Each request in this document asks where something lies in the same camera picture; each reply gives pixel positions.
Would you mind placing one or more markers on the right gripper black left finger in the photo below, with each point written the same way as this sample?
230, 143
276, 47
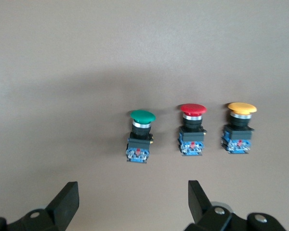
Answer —
65, 204

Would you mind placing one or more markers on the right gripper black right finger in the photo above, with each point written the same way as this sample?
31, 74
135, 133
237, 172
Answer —
197, 202

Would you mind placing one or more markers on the green mushroom push button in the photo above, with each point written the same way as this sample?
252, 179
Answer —
142, 116

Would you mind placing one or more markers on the red mushroom push button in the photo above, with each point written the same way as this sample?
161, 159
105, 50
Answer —
193, 109

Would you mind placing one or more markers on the yellow mushroom push button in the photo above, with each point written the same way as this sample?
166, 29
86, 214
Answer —
240, 108

